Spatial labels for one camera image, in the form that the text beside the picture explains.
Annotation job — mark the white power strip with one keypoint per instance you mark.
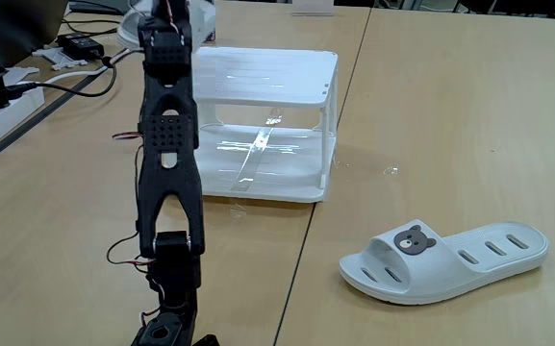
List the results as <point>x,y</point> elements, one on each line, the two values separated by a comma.
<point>7,120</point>

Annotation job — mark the dark chair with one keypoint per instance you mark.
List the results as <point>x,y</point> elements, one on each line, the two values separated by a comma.
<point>508,6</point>

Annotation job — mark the white printed plastic parts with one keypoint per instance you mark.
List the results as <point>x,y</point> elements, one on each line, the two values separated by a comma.
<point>63,60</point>

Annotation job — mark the black flat device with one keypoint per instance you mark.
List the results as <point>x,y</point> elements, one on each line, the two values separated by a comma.
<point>99,6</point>

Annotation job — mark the white two-tier plastic box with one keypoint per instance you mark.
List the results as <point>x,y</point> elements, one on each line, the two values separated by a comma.
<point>267,72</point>

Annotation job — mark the black power adapter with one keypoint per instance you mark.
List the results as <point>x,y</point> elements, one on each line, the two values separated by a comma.
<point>80,45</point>

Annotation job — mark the dark laptop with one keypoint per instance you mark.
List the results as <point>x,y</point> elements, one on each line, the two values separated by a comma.
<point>22,29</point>

